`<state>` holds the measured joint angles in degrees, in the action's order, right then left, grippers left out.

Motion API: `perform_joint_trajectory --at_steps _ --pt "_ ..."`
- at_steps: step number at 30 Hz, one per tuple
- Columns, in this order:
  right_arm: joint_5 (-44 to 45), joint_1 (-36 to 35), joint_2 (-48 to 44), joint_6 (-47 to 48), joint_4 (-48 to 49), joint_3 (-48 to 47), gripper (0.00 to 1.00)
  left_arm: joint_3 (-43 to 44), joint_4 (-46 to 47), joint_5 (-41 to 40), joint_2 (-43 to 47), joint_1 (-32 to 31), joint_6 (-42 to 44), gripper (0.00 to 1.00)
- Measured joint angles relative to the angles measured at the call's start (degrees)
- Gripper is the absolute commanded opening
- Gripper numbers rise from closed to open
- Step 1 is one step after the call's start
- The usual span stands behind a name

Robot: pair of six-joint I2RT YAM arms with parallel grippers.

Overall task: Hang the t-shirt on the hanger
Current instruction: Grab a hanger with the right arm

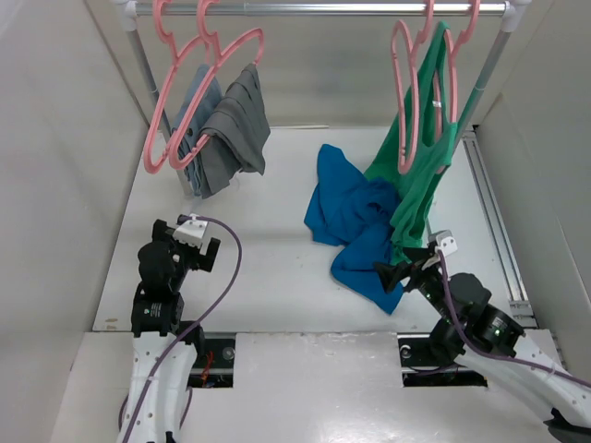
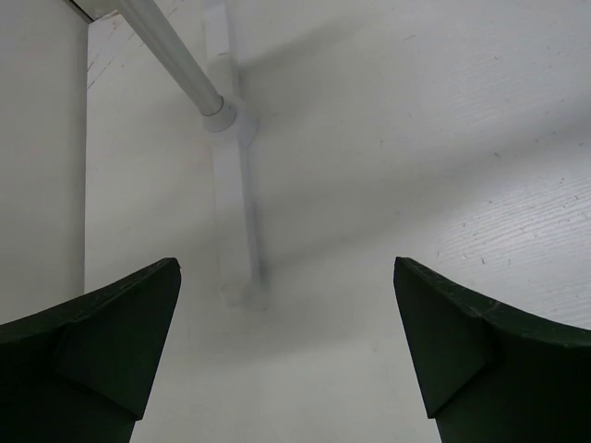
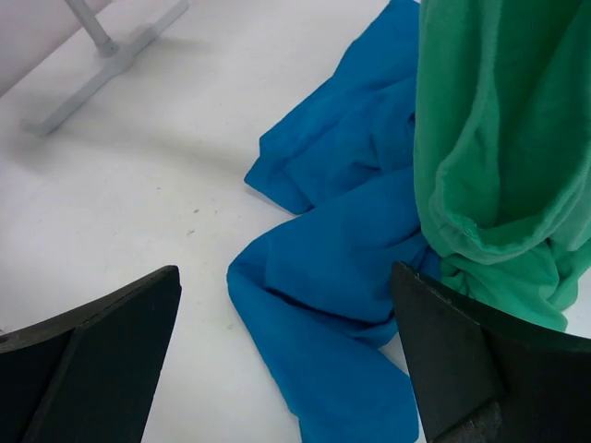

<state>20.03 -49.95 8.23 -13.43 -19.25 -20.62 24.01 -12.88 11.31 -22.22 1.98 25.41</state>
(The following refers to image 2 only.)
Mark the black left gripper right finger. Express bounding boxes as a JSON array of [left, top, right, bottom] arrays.
[[393, 257, 590, 442]]

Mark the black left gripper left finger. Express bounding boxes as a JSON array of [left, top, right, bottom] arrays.
[[1, 257, 181, 442]]

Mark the metal clothes rack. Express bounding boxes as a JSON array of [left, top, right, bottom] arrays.
[[82, 1, 269, 311]]

